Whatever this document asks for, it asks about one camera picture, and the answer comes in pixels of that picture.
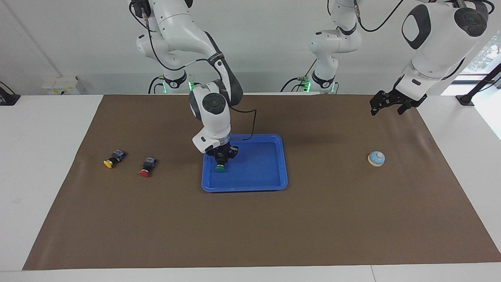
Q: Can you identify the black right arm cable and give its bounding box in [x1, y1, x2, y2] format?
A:
[131, 2, 258, 141]

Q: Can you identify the blue plastic tray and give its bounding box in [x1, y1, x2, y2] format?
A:
[201, 134, 288, 193]

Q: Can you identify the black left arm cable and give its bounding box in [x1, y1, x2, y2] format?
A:
[354, 0, 496, 33]

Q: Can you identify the black left base cable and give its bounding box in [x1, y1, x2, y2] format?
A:
[280, 59, 317, 93]

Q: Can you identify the black base cable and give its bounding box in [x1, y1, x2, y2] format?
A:
[280, 59, 317, 93]
[148, 76, 165, 94]

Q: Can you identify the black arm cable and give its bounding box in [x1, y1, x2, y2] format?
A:
[131, 2, 258, 141]
[354, 0, 496, 33]

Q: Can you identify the yellow push button switch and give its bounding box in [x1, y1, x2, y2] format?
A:
[103, 149, 126, 169]

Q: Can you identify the brown table mat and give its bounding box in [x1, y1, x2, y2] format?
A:
[22, 94, 501, 271]

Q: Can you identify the window with foliage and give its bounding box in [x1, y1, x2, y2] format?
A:
[458, 33, 501, 76]

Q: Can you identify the red push button switch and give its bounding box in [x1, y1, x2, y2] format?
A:
[139, 157, 157, 178]

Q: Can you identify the black angled stand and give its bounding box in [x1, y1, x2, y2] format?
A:
[456, 63, 501, 106]

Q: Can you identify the white wall box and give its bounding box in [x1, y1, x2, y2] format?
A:
[42, 76, 86, 95]

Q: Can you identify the black right base cable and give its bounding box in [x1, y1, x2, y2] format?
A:
[148, 76, 165, 94]

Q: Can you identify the light blue service bell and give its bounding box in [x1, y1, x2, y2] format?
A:
[367, 151, 386, 167]

